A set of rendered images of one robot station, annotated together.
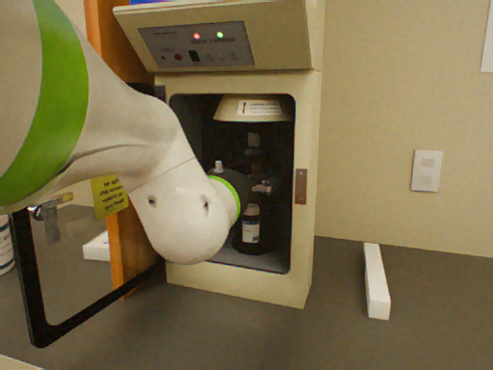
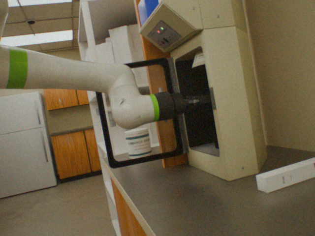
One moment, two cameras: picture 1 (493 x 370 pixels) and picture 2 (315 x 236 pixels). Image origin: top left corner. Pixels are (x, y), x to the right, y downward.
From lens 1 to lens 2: 0.75 m
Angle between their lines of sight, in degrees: 56
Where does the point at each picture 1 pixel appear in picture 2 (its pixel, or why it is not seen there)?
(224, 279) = (203, 162)
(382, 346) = (237, 199)
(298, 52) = (185, 24)
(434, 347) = (268, 207)
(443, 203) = not seen: outside the picture
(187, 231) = (114, 111)
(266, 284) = (214, 164)
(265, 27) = (167, 19)
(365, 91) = not seen: outside the picture
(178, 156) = (118, 84)
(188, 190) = (117, 96)
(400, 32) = not seen: outside the picture
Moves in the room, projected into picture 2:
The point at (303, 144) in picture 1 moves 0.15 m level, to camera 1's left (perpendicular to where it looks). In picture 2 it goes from (208, 72) to (177, 80)
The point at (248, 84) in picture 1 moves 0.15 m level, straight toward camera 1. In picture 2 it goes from (189, 46) to (153, 47)
